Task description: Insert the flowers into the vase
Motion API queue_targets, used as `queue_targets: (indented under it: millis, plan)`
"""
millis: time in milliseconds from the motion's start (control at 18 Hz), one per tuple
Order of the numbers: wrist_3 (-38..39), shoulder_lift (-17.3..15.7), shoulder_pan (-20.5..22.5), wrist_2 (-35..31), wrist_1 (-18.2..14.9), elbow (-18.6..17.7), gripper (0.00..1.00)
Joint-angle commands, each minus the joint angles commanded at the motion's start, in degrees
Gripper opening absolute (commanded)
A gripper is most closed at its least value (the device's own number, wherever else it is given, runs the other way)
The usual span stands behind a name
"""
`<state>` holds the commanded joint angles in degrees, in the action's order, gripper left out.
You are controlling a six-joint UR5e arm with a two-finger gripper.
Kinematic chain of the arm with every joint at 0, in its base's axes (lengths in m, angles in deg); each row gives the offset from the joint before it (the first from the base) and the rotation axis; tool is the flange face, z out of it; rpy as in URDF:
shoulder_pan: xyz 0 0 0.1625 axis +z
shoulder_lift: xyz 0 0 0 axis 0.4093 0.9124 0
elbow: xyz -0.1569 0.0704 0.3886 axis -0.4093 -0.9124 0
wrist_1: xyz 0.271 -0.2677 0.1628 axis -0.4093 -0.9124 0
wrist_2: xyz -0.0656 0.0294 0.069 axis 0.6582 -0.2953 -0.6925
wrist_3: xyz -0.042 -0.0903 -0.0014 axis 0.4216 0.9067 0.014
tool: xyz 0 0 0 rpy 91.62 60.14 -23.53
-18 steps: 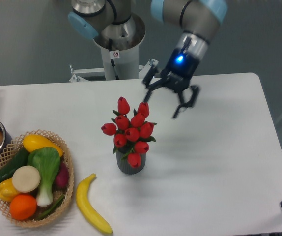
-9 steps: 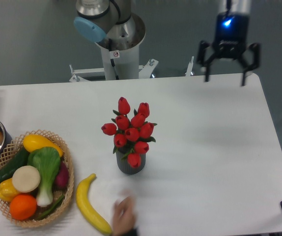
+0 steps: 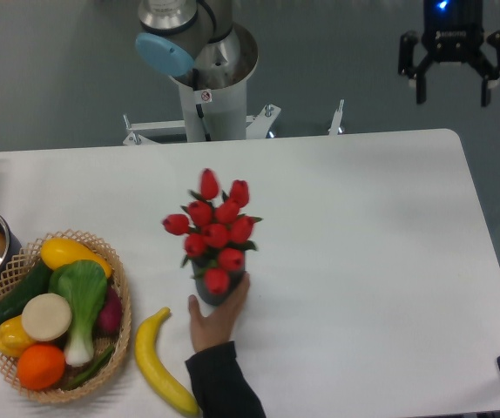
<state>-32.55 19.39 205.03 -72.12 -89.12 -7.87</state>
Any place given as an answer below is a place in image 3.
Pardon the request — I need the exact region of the yellow banana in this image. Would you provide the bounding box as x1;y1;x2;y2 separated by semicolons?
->
134;307;199;417

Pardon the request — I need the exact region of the cream round radish slice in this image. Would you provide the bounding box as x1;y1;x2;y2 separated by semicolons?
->
21;293;72;342

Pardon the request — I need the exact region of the woven wicker basket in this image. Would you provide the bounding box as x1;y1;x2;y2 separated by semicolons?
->
0;230;132;404

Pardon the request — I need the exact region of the yellow squash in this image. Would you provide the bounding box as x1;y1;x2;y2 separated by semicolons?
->
40;238;112;279

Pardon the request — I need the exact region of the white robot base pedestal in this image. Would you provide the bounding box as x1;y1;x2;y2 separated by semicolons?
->
123;80;281;145

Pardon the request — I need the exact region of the dark green cucumber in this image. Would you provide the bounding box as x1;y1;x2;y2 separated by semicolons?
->
0;261;53;326

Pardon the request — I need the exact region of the dark sleeved forearm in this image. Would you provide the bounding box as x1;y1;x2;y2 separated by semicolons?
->
186;341;266;418

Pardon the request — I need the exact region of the green chili pepper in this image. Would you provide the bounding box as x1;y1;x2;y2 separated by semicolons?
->
63;346;115;391

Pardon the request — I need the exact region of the purple sweet potato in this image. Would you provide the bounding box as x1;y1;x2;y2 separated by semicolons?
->
96;287;123;334

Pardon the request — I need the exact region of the yellow bell pepper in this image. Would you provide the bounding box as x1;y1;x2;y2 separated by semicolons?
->
0;315;37;358

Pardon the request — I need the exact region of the person's hand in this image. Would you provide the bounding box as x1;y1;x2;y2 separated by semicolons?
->
188;273;250;353

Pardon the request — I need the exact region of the orange fruit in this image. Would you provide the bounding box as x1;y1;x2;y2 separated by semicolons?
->
17;344;66;391

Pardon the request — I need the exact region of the red tulip bouquet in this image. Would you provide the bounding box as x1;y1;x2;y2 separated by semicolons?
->
161;167;263;296

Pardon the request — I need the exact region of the green bok choy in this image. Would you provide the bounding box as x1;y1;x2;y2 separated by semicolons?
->
49;260;107;367

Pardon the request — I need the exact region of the dark grey ribbed vase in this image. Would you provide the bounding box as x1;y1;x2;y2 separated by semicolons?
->
191;258;246;307

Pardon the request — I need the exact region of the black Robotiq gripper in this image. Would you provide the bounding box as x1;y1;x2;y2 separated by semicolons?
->
397;1;500;107

